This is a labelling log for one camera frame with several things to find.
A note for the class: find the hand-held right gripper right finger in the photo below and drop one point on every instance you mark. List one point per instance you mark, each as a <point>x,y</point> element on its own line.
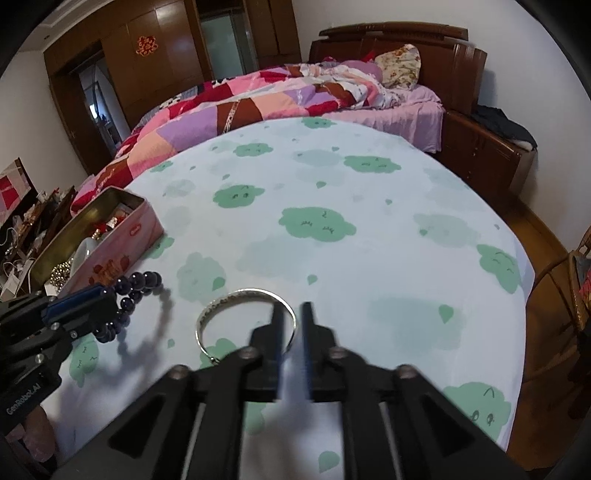
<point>305,364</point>

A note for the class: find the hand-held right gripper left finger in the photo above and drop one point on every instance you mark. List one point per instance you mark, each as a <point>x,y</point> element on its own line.
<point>278,369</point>

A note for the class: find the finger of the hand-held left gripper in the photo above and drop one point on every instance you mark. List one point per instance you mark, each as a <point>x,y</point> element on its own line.
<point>69,305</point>
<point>41,350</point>

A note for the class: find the pink tin box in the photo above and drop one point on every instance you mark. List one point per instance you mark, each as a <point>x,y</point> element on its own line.
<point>124,240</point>

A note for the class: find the silver bangle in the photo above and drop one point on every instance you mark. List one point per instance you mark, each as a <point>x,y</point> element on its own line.
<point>240,291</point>

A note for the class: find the person's left hand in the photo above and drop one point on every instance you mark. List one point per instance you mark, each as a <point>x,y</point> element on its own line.
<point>37,434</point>

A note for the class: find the flat screen television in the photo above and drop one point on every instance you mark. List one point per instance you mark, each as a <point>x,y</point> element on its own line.
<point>14,189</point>

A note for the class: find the patchwork quilt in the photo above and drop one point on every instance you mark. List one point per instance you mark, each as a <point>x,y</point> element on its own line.
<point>221,110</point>

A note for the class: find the wooden chair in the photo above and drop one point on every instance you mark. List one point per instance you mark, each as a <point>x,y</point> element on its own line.
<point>549,277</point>

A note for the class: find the red paper decoration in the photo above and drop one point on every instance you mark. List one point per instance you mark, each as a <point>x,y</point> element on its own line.
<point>145,46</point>

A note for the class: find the wooden wardrobe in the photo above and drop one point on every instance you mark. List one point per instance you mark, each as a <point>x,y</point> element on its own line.
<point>175,55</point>

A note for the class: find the wooden nightstand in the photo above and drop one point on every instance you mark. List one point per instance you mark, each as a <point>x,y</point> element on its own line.
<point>485,157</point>

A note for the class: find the pink bed sheet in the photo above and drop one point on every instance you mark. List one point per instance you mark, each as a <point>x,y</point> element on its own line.
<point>425,113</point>

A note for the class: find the pink pillow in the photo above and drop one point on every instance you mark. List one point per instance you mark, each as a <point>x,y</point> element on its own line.
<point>364,70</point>

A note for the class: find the dark clothing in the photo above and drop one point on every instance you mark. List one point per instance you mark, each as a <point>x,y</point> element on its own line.
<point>503,127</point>

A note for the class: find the floral pillow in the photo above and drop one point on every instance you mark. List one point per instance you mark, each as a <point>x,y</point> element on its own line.
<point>399,67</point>

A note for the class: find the wooden bed headboard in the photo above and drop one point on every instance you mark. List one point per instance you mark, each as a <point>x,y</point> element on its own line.
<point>452,64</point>

